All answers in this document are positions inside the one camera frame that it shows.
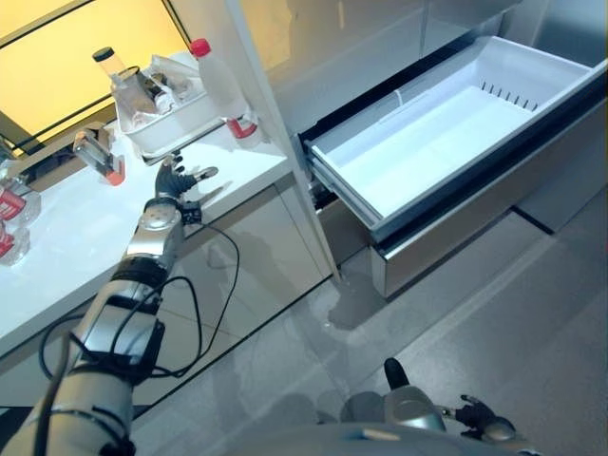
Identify large bottle red cap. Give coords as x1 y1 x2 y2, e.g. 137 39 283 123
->
188 37 263 149

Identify robot silver leg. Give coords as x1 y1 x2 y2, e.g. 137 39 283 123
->
382 357 450 434

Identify clear bottle black cap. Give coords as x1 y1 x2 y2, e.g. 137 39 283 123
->
91 46 140 96

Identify clear bottle red label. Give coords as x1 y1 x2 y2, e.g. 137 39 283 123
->
0 161 42 224
0 220 32 267
73 123 127 187

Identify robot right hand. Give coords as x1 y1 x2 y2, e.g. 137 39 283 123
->
454 393 518 443

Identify yellow lit window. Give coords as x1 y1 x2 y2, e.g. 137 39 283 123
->
0 0 224 158

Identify grey tray under basket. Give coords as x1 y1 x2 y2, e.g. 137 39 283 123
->
140 117 230 166

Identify steel refrigerator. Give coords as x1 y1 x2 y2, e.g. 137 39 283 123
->
237 0 608 238

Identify white counter cabinet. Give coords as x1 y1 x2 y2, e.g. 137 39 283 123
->
0 182 333 362

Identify dark sink basin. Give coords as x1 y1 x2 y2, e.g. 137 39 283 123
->
0 137 91 192

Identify crumpled clear plastic bags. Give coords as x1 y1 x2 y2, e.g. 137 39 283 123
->
113 51 205 129

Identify white refrigerator drawer bin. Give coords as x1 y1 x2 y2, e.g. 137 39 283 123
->
308 35 596 225

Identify white plastic basket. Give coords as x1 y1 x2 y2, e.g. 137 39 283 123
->
112 66 213 156

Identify robot torso grey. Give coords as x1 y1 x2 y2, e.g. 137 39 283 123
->
222 391 541 456

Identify steel refrigerator drawer front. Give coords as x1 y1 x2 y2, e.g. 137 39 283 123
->
372 61 608 301

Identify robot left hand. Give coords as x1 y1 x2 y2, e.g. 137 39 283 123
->
154 150 220 201

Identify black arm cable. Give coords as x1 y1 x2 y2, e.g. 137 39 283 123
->
40 220 241 381

